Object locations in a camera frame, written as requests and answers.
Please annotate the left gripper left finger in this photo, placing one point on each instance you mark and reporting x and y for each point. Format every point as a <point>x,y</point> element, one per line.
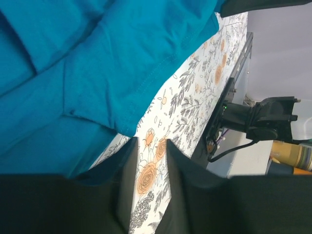
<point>98,201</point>

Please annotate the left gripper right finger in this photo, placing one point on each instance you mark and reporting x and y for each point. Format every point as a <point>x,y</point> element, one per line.
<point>204,203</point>

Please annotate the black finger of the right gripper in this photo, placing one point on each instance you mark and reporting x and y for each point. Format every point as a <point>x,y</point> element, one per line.
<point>233,7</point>

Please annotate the blue t shirt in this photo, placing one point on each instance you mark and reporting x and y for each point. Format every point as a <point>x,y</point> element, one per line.
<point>75,73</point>

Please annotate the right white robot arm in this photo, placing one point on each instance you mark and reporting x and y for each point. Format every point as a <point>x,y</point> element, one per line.
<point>281,79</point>

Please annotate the floral table mat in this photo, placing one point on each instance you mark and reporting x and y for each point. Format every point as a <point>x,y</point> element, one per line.
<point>179,112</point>

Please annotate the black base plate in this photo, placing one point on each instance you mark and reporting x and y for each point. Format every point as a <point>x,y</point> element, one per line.
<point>212,141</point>

